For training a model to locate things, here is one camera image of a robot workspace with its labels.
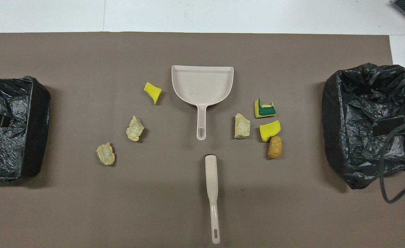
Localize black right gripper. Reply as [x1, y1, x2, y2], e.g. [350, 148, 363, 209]
[376, 116, 405, 139]

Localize brown oval sponge lump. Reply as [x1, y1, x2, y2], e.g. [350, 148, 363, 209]
[268, 136, 283, 159]

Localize yellow curved sponge piece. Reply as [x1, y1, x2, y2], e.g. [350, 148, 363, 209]
[259, 120, 281, 142]

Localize yellow and green sponge piece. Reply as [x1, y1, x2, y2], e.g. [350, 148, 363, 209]
[254, 99, 277, 119]

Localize pale grey foam chunk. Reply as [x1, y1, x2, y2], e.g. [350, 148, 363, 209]
[234, 113, 251, 140]

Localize yellow sponge wedge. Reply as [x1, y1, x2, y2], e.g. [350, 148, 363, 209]
[144, 82, 162, 105]

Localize beige hand brush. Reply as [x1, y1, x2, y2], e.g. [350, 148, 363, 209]
[205, 154, 221, 245]

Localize beige plastic dustpan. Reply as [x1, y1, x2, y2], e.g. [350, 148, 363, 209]
[171, 65, 234, 141]

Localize black bag-lined trash bin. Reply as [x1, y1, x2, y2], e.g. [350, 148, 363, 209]
[322, 63, 405, 190]
[0, 76, 51, 182]

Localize large brown table mat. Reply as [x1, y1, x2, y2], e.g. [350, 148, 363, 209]
[0, 32, 405, 248]

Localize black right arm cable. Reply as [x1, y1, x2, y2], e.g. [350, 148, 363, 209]
[380, 117, 405, 204]

